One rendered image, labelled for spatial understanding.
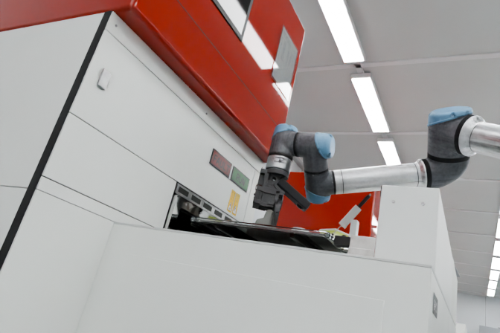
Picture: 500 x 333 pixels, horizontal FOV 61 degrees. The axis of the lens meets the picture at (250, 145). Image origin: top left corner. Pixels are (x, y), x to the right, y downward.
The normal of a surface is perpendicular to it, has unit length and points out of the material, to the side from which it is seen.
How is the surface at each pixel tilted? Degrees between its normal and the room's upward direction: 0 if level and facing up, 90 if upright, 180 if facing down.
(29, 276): 90
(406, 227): 90
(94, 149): 90
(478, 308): 90
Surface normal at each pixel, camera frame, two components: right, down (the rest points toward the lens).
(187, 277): -0.42, -0.44
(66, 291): 0.88, 0.01
